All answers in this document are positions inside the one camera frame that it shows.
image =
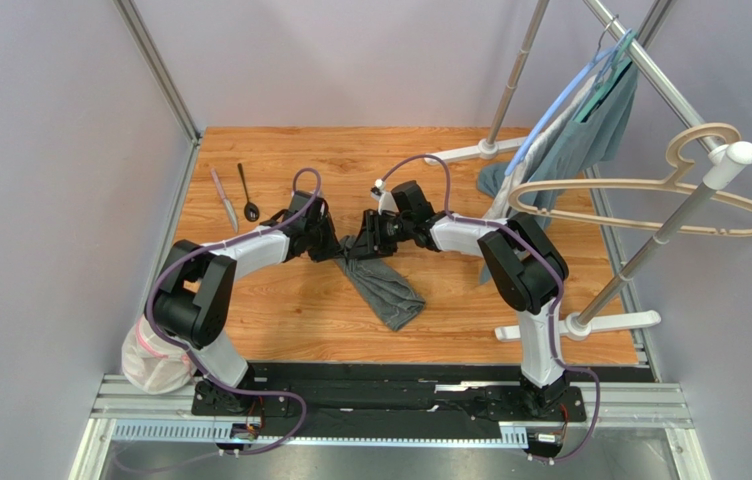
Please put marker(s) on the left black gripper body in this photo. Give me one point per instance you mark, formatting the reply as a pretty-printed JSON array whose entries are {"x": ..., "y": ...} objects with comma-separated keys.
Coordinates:
[{"x": 323, "y": 243}]

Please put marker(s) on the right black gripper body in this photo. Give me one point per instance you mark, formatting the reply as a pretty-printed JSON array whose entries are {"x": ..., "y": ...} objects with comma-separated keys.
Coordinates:
[{"x": 371, "y": 232}]

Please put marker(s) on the black spoon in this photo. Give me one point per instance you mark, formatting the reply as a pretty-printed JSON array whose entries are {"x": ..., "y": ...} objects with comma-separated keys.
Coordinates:
[{"x": 251, "y": 210}]

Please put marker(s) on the grey stitched cloth napkin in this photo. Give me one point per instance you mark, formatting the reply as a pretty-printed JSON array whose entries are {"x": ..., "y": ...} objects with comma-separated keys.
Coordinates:
[{"x": 388, "y": 294}]

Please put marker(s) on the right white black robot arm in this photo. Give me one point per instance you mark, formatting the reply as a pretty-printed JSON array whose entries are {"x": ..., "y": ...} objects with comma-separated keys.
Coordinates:
[{"x": 526, "y": 268}]

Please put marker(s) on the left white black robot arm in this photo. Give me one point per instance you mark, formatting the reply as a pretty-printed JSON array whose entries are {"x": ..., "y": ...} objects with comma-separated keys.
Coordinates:
[{"x": 189, "y": 302}]

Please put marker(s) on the blue clothes hanger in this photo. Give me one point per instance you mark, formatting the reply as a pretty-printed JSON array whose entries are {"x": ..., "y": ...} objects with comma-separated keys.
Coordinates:
[{"x": 549, "y": 106}]

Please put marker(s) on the teal hanging garment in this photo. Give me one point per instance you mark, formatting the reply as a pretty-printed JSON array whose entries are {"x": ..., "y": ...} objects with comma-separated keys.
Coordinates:
[{"x": 587, "y": 129}]

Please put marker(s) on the white mesh laundry bag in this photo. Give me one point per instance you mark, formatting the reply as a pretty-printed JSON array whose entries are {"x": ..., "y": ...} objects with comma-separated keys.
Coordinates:
[{"x": 152, "y": 364}]

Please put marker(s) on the metal clothes rack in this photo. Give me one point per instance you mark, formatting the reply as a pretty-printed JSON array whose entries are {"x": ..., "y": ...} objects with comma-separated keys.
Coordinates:
[{"x": 704, "y": 159}]

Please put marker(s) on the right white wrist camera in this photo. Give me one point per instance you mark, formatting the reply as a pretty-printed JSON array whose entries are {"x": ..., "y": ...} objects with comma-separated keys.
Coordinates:
[{"x": 384, "y": 197}]

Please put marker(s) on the pink handled knife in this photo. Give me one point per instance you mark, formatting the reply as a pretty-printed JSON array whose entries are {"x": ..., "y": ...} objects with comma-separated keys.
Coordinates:
[{"x": 228, "y": 206}]

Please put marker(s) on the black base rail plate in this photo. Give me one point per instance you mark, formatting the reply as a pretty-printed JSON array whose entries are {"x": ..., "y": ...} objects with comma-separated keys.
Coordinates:
[{"x": 390, "y": 401}]

